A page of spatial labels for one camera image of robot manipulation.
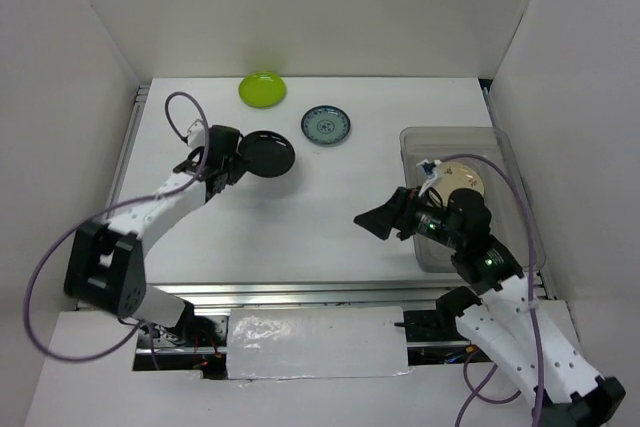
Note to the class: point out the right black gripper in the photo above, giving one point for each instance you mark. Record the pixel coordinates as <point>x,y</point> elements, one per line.
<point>400,206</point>

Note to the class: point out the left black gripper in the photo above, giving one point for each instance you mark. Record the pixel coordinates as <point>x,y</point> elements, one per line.
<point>240,165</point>

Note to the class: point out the black plate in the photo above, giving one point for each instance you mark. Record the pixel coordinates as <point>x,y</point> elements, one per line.
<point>266,154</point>

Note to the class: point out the green plate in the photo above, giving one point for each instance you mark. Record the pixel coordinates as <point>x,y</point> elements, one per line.
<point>262,89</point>

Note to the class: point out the cream plate with brown flowers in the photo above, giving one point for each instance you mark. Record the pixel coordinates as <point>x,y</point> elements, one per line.
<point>455,175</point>

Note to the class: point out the small blue floral plate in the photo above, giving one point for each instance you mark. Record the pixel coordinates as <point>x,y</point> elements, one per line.
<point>325,125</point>

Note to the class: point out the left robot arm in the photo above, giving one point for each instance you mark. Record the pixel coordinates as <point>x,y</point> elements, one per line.
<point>107,264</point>

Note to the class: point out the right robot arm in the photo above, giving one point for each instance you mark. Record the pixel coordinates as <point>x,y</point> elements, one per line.
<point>495,311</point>

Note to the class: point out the clear plastic bin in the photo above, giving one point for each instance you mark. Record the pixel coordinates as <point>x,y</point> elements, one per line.
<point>486,150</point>

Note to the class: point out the white taped cover panel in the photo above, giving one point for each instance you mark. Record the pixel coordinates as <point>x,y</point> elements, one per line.
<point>340,342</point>

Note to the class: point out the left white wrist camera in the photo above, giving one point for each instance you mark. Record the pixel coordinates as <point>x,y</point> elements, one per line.
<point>196,134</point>

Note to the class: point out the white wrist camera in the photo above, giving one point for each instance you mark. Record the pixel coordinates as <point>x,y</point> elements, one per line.
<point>430,172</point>
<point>196,134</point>

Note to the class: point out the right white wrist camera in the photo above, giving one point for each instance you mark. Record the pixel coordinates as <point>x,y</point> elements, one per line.
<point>430,172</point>

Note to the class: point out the aluminium rail frame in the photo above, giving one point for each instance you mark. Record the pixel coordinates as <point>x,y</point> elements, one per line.
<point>292,239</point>

